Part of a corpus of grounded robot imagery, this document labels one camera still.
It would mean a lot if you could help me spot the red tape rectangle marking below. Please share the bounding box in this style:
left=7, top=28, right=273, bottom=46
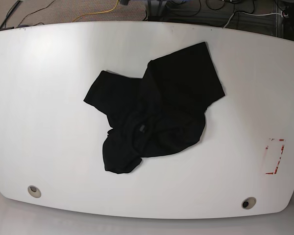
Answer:
left=262, top=138, right=285, bottom=175

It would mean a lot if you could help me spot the table cable grommet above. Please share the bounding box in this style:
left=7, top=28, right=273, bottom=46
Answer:
left=27, top=186, right=41, bottom=198
left=242, top=197, right=257, bottom=210

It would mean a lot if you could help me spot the yellow cable on floor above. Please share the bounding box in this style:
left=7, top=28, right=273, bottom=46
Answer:
left=72, top=0, right=120, bottom=23

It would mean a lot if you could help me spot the black cable on floor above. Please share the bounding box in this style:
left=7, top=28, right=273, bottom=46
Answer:
left=16, top=0, right=57, bottom=27

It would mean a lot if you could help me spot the white cable on floor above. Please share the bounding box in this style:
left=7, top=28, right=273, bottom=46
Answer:
left=222, top=12, right=282, bottom=29

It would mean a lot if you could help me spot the right table cable grommet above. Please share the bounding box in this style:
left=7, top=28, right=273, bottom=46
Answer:
left=242, top=197, right=257, bottom=210

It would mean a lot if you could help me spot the left table cable grommet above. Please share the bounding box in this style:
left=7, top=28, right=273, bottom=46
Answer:
left=27, top=186, right=41, bottom=198

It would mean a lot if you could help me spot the black t-shirt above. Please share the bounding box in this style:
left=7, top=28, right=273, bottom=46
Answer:
left=84, top=42, right=225, bottom=174

